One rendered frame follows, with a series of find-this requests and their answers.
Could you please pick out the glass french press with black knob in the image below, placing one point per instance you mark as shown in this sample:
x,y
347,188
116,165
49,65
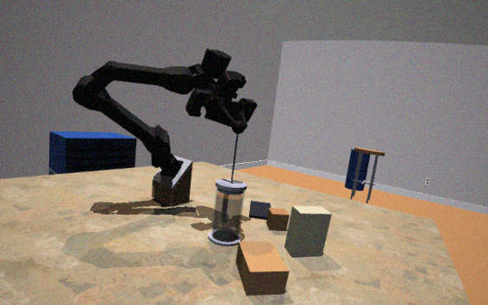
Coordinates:
x,y
229,201

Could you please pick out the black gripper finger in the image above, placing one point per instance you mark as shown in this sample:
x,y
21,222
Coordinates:
x,y
238,113
217,112

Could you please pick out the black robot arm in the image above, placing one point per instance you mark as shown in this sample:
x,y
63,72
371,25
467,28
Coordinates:
x,y
90,92

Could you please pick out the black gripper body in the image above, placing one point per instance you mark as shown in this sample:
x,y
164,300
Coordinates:
x,y
204,97

